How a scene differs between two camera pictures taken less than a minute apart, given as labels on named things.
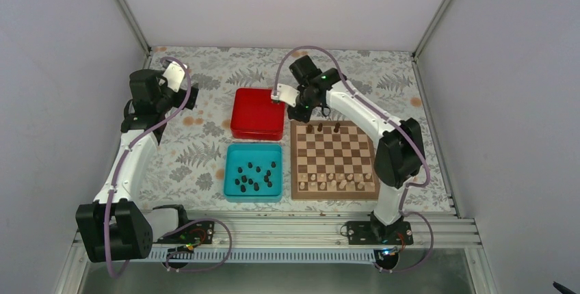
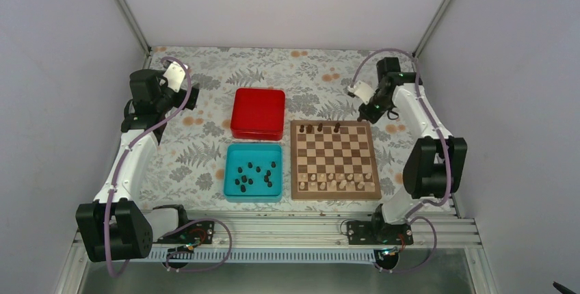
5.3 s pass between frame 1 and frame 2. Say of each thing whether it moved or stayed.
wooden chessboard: stayed
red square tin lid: stayed
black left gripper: stayed
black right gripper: moved
